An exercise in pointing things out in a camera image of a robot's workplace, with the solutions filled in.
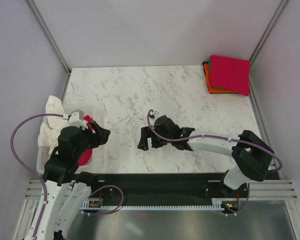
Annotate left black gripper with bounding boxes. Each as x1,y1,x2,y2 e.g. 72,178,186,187
74,120,111,159

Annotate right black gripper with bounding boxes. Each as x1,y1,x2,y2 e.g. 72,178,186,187
137,125,172,151

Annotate white Coca-Cola t-shirt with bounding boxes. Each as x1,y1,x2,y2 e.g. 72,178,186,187
37,95,69,148

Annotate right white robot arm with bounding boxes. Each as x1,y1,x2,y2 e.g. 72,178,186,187
137,115,275,197

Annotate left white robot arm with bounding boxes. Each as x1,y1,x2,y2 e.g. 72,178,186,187
25,121,111,240

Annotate crumpled magenta t-shirt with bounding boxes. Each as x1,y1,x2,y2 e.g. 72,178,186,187
77,114,96,166

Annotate white plastic laundry basket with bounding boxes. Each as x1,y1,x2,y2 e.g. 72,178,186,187
36,102,111,175

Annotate folded orange t-shirt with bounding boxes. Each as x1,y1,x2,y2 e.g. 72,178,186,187
203,62,238,95

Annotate folded black t-shirt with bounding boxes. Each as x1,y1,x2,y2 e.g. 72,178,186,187
202,60,250,97

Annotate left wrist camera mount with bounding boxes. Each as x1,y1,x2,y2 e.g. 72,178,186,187
63,109,88,130

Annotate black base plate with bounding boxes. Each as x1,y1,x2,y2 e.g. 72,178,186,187
69,171,251,208

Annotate white slotted cable duct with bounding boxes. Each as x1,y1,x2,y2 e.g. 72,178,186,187
80,200,225,211

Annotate aluminium frame rails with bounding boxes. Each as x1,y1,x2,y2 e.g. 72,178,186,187
23,0,300,240

